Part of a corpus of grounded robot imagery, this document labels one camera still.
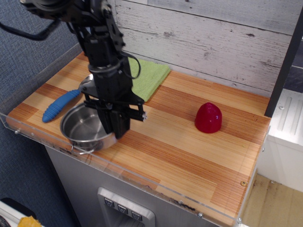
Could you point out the blue handled spoon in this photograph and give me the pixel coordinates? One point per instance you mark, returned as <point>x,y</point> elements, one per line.
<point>60,105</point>

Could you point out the grey toy fridge cabinet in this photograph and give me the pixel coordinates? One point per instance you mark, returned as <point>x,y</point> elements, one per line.
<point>101,198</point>

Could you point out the small steel pot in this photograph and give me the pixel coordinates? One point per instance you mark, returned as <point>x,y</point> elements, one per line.
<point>83,128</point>

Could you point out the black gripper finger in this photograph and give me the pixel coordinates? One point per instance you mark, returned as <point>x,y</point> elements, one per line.
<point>104,117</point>
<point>120,123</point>

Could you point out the red plastic strawberry toy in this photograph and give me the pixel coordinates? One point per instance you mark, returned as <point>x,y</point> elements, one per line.
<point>208,118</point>

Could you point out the black vertical post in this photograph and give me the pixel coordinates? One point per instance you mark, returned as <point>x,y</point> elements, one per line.
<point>286,66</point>

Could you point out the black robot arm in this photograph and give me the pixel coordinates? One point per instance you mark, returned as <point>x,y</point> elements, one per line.
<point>93,23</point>

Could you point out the white cabinet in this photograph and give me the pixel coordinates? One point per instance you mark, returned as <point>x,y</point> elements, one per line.
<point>281,156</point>

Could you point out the clear acrylic table guard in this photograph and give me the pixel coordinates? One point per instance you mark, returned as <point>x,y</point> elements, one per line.
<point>209,174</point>

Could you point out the green folded cloth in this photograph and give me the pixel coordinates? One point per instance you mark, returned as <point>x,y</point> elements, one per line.
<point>151,76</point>

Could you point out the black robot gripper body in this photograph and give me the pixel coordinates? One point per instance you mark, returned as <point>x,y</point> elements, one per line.
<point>112,86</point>

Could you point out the yellow object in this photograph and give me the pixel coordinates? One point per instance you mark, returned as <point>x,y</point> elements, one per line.
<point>29,222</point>

